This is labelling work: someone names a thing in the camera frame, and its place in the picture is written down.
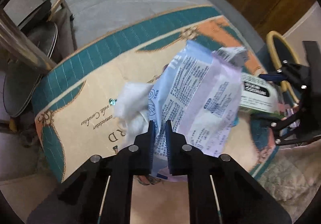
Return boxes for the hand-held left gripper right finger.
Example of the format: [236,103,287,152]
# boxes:
[165,121,293,224]

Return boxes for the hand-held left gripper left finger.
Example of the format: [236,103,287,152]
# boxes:
[26,121,157,224]

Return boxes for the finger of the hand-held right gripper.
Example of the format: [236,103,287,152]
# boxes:
[269,107,321,146]
[258,60,311,89]

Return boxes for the white green carton box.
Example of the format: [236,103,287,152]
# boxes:
[238,72,283,115]

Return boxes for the teal trash bin yellow rim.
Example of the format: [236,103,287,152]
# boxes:
[266,30,301,104]

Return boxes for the light purple printed wrapper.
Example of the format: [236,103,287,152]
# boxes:
[149,40,247,182]

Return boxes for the white crumpled tissue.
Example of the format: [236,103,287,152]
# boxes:
[113,81,157,145]

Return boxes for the beige fluffy rug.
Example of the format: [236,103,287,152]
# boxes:
[248,147,321,205]

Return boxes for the teal orange printed mat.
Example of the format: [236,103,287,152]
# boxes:
[31,6,279,183]

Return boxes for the round metal pan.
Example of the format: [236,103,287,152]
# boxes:
[2,22,59,118]

